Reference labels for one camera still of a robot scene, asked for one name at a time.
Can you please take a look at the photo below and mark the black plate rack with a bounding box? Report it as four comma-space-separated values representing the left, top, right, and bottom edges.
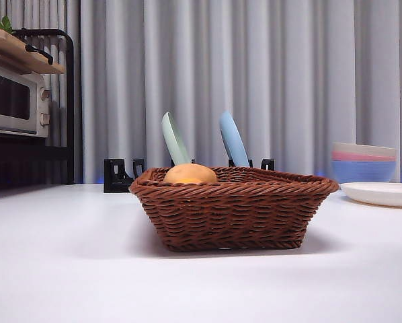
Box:
103, 157, 276, 194

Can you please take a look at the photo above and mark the white bowl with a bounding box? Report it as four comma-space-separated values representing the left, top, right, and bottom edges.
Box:
332, 141, 397, 158

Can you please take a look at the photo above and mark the pale green plate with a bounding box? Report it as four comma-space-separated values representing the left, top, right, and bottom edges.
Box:
161, 111, 192, 167

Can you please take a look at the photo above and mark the pink bowl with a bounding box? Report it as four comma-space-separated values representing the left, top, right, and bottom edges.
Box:
331, 150, 397, 163

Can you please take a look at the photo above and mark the black metal shelf frame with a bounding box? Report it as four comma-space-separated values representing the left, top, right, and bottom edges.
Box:
0, 28, 75, 204

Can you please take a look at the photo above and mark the wooden cutting board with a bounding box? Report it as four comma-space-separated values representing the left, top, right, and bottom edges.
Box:
0, 28, 67, 75

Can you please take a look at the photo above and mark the green leaf sprig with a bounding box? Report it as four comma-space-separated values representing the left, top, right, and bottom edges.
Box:
0, 15, 16, 34

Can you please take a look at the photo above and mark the brown potato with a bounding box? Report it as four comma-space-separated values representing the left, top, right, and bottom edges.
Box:
163, 163, 218, 184

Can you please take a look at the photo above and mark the white plate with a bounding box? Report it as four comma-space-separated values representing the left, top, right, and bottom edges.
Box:
340, 182, 402, 209

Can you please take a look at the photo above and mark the light blue plate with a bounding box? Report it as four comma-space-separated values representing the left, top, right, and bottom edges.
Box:
218, 110, 251, 168

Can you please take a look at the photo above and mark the brown wicker basket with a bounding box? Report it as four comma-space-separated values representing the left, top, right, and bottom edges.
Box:
129, 166, 341, 253

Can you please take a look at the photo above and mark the silver toaster oven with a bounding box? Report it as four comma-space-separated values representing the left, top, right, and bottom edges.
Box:
0, 62, 51, 139

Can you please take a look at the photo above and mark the grey pleated curtain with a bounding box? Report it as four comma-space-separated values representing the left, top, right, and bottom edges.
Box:
0, 0, 402, 185

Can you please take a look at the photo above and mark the black board handle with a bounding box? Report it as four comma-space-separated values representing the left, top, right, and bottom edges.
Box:
24, 43, 54, 65

